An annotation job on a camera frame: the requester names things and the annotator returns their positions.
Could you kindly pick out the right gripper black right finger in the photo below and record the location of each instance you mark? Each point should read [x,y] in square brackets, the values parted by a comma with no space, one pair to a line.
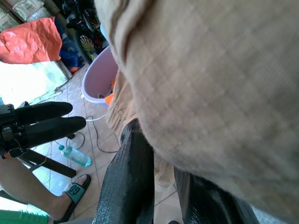
[210,210]

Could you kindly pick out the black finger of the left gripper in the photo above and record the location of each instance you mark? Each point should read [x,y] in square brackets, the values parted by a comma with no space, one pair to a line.
[46,110]
[58,130]

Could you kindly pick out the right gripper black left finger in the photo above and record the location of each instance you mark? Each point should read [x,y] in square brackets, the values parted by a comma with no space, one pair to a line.
[126,182]

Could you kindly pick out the beige shorts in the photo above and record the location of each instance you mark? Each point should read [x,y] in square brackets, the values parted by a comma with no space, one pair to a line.
[210,93]

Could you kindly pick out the clear plastic water bottle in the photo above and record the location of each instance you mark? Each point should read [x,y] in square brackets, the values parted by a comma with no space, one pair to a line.
[77,157]

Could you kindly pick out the dark wooden furniture leg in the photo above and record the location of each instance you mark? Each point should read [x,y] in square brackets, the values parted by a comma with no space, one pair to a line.
[51,164]

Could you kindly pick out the person's bare leg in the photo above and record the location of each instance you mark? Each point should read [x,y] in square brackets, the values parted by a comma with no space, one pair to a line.
[23,182]

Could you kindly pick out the black teal slide sandal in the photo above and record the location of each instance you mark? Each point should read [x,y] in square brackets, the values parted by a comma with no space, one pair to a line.
[74,191]

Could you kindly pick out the orange garment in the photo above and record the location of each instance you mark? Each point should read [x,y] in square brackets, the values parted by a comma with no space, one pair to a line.
[109,99]

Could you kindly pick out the purple plastic basin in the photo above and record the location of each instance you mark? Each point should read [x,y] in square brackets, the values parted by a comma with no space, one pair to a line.
[98,74]

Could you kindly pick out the blue bag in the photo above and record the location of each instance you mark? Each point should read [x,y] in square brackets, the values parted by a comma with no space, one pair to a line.
[70,51]

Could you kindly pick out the orange crinkled plastic sheet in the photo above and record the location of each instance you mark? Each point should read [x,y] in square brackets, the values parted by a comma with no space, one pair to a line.
[30,42]

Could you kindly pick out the black kids bicycle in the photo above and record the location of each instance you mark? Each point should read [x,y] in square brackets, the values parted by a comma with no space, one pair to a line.
[84,23]

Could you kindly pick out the printed cardboard box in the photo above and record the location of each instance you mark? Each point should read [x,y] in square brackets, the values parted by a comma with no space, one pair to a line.
[28,8]
[7,22]

